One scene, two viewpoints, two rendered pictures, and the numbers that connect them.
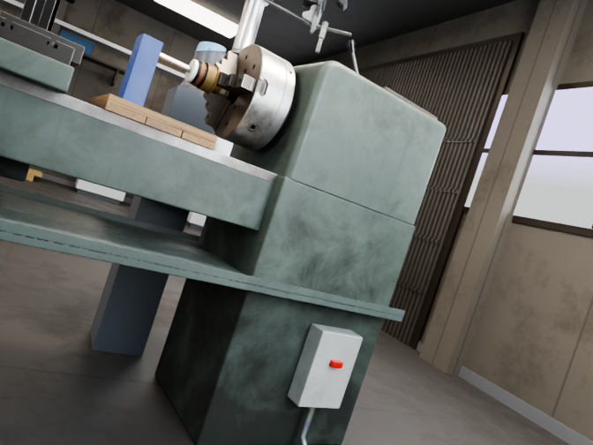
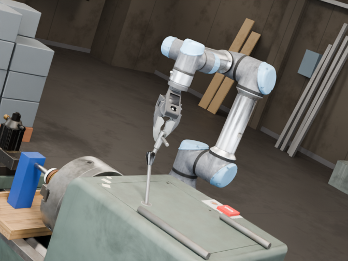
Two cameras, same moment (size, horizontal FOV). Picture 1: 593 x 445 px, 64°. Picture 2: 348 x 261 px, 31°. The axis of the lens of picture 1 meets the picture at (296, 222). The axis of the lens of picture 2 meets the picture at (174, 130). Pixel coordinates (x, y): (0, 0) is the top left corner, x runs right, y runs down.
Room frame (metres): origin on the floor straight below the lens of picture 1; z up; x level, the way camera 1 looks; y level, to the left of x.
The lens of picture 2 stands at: (1.09, -1.82, 1.94)
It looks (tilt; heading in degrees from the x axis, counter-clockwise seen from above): 13 degrees down; 71
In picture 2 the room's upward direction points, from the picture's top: 19 degrees clockwise
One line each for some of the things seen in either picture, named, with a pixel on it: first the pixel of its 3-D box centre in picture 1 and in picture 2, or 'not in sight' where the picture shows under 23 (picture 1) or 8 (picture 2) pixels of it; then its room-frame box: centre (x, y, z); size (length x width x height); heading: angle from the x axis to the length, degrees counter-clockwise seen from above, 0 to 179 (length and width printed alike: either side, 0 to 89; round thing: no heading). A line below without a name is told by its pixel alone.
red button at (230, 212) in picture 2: not in sight; (227, 211); (1.99, 0.03, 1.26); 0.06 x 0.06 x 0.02; 33
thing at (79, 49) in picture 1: (41, 41); (9, 154); (1.29, 0.82, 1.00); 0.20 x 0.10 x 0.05; 123
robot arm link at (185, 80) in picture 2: not in sight; (179, 78); (1.72, 0.18, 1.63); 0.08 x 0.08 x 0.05
